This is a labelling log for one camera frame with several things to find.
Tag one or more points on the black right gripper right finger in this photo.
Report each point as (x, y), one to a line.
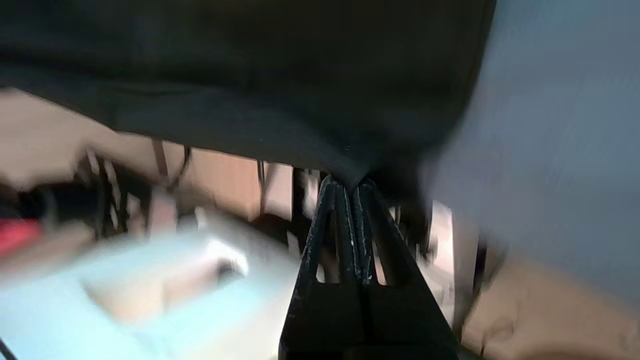
(407, 325)

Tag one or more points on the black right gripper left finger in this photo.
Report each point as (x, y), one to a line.
(325, 320)

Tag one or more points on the black printed t-shirt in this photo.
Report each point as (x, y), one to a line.
(250, 75)

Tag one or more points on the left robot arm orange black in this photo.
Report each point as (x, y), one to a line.
(35, 215)

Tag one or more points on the white robot base panel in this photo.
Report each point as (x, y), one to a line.
(150, 295)

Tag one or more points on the bed with blue sheet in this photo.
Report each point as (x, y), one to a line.
(560, 150)

